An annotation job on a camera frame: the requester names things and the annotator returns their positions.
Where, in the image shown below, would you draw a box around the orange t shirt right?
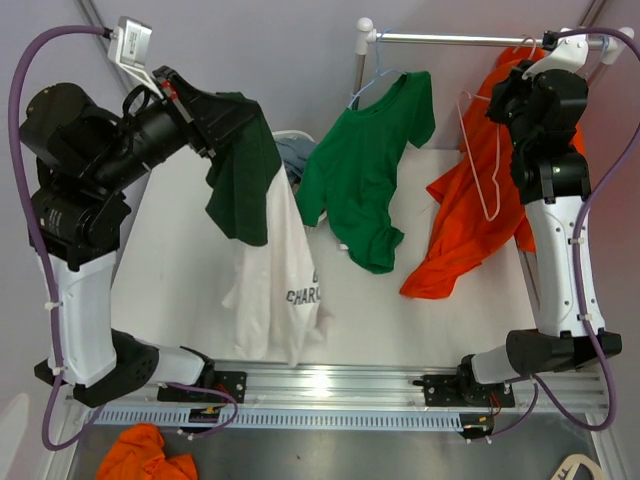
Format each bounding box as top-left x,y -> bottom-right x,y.
398,45 -> 586,301

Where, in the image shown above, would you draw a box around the light blue wire hanger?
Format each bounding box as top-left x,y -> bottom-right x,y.
347,29 -> 405,111

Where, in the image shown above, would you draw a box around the white metal clothes rack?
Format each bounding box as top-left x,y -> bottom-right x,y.
347,15 -> 635,136

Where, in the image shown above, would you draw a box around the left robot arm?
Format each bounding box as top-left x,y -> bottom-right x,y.
19,67 -> 260,407

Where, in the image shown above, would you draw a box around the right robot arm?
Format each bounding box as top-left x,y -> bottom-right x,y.
455,60 -> 622,406

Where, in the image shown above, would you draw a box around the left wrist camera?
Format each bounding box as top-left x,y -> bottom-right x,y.
108,16 -> 159,93

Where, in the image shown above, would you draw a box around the wooden hanger on floor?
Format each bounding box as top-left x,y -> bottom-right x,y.
551,454 -> 605,480

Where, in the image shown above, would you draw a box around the pink wire hanger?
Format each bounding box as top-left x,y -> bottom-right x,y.
458,90 -> 504,222

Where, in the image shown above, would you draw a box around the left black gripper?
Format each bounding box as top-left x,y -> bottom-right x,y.
86,64 -> 259,195

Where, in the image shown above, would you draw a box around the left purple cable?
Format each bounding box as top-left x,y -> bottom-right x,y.
8,24 -> 116,451

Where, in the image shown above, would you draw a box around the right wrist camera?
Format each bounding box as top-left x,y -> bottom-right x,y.
522,29 -> 589,80

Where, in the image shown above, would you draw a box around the aluminium mounting rail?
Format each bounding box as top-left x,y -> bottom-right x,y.
64,355 -> 609,414

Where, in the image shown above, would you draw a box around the slotted cable duct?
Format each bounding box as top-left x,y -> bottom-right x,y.
96,406 -> 463,433

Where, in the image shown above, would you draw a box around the white plastic laundry basket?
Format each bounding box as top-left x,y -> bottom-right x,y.
272,128 -> 316,187

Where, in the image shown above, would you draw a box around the grey blue t shirt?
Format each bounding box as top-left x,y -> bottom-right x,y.
275,137 -> 317,182

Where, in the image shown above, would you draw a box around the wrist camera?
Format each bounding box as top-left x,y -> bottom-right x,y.
108,16 -> 159,93
522,29 -> 589,80

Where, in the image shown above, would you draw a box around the orange cloth on floor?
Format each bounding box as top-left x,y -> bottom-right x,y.
96,423 -> 198,479

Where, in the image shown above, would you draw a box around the dark green white t shirt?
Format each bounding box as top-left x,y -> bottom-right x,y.
205,93 -> 331,366

